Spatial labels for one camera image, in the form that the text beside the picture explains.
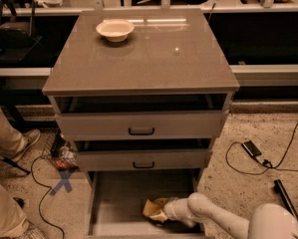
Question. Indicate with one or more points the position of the grey sneaker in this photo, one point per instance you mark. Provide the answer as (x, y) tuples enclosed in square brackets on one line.
[(21, 142)]

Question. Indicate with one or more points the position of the person leg beige trousers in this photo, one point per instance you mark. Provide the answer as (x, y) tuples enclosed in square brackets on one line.
[(7, 131)]

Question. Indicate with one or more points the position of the blue tape cross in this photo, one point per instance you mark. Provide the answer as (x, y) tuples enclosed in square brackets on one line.
[(64, 182)]

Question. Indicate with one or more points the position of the black pole on floor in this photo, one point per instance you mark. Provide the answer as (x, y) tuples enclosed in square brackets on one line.
[(280, 189)]

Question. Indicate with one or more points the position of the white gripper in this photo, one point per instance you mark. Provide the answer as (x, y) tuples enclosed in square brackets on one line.
[(170, 208)]

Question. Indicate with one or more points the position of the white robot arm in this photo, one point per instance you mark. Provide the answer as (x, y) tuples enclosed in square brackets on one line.
[(267, 221)]

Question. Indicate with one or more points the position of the grey drawer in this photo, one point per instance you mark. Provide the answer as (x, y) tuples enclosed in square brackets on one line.
[(120, 126), (143, 159), (118, 200)]

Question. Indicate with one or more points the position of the bottom grey drawer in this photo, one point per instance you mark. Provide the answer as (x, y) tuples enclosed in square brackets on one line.
[(118, 200)]

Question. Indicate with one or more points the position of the white bowl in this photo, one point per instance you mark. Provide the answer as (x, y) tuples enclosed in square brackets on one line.
[(115, 30)]

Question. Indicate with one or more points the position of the top grey drawer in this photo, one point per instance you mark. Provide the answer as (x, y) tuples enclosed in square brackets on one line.
[(120, 126)]

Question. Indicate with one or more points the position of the black power adapter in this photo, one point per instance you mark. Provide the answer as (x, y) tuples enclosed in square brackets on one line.
[(251, 148)]

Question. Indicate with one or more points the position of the grey drawer cabinet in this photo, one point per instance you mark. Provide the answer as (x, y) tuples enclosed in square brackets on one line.
[(170, 62)]

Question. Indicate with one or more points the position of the plastic bottle on floor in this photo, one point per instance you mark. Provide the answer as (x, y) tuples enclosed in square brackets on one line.
[(66, 159)]

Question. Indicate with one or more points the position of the yellow sponge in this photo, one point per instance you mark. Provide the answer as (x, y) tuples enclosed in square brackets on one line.
[(150, 208)]

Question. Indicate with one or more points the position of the black chair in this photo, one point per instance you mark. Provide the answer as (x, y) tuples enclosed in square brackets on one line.
[(17, 37)]

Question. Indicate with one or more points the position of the middle grey drawer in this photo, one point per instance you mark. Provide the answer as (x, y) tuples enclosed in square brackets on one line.
[(143, 159)]

